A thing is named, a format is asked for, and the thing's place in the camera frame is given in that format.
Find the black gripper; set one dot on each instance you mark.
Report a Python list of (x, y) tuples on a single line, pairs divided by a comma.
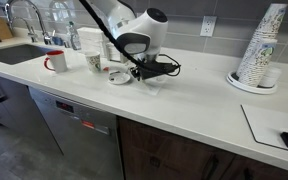
[(152, 70)]

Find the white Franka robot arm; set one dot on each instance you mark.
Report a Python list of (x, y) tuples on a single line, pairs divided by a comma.
[(137, 26)]

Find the small white saucer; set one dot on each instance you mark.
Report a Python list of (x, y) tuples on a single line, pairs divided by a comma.
[(119, 80)]

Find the small sachet packet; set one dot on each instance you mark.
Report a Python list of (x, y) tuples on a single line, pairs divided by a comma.
[(106, 69)]

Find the grey napkin dispenser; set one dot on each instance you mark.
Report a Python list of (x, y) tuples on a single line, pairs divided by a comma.
[(112, 53)]

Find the printed paper cup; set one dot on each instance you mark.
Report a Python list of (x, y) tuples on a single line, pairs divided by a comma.
[(93, 62)]

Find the stack of white paper towels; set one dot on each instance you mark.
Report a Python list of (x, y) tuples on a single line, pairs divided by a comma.
[(90, 38)]

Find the clear bottle green cap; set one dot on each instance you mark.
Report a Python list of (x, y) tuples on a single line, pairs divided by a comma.
[(74, 38)]

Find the clear soap dispenser bottle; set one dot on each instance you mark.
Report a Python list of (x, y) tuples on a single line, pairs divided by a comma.
[(66, 40)]

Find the stainless steel dishwasher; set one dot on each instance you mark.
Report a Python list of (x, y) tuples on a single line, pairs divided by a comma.
[(77, 133)]

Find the blue sponge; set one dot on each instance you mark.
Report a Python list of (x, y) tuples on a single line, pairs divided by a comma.
[(57, 41)]

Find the wooden base cabinet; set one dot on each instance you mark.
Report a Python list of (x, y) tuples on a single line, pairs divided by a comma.
[(170, 156), (14, 113)]

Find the white round tray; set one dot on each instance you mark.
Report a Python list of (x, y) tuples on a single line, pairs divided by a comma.
[(237, 85)]

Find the tall chrome faucet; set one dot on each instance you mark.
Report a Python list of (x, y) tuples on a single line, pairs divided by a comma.
[(39, 18)]

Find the small chrome faucet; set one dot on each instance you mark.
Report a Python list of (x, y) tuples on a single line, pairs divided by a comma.
[(30, 31)]

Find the short stack printed paper cups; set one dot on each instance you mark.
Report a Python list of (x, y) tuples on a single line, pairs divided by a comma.
[(259, 65)]

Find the undermount kitchen sink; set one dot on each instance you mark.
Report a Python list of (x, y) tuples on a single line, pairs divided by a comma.
[(15, 54)]

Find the stack of white lids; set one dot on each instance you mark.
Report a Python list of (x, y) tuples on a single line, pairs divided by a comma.
[(271, 78)]

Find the wooden cutting board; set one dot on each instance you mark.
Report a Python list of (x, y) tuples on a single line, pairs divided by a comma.
[(2, 29)]

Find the tall stack printed paper cups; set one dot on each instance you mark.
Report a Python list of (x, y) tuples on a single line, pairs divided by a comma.
[(270, 23)]

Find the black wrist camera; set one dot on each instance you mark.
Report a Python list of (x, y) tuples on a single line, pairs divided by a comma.
[(167, 66)]

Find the white wall outlet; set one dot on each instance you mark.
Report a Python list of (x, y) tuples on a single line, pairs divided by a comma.
[(208, 26)]

